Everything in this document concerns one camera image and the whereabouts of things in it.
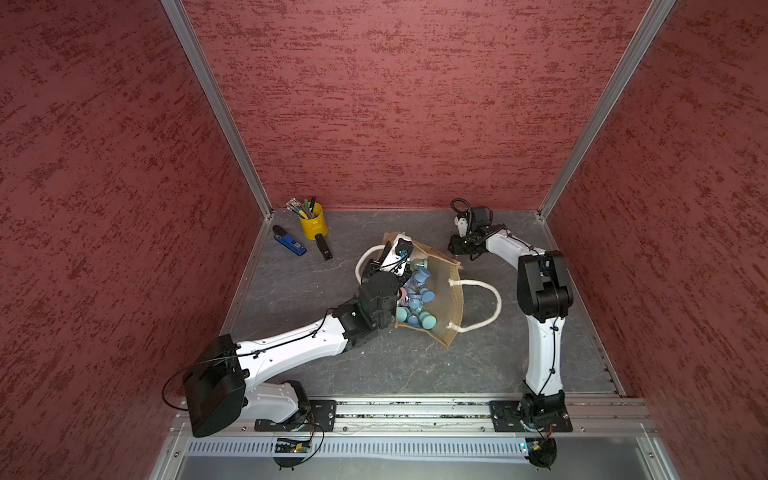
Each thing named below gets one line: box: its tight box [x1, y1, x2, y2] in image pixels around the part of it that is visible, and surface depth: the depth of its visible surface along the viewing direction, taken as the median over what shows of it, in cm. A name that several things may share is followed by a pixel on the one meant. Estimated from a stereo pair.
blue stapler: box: [272, 225, 307, 256], surface depth 111 cm
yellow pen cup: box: [300, 203, 328, 241], surface depth 109 cm
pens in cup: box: [286, 197, 320, 220], surface depth 105 cm
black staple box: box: [315, 234, 333, 261], surface depth 109 cm
